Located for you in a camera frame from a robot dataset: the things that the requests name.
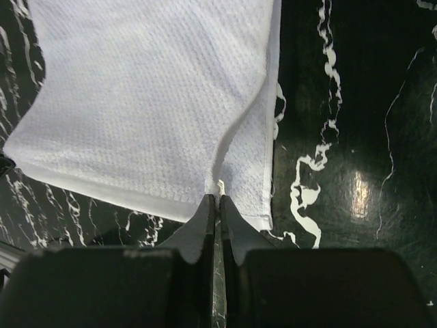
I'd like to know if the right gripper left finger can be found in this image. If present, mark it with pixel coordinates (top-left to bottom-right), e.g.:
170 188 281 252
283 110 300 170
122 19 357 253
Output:
1 195 216 327

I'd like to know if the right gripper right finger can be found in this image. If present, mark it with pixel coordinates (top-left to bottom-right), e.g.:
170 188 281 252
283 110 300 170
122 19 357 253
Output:
219 196 434 327

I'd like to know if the light blue white towel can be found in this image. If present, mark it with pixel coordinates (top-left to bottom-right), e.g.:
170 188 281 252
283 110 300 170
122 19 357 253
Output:
3 1 281 230

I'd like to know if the black marble pattern mat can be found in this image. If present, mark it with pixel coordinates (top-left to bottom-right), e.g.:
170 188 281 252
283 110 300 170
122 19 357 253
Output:
1 1 436 327

